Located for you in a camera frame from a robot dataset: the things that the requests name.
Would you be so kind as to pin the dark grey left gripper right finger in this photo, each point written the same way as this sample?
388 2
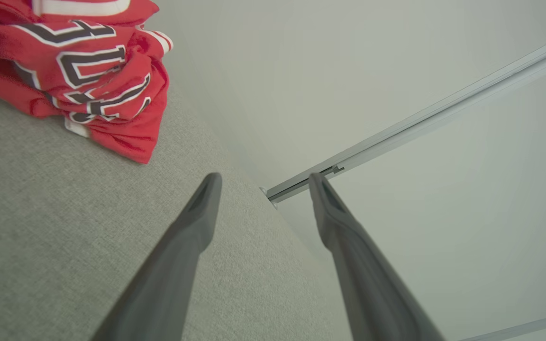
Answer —
368 284

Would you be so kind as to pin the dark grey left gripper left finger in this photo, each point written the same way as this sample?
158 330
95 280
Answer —
168 274

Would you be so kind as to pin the red and white jersey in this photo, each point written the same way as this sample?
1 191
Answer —
112 94

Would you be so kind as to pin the grey aluminium partition post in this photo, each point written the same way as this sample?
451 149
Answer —
529 326
420 121

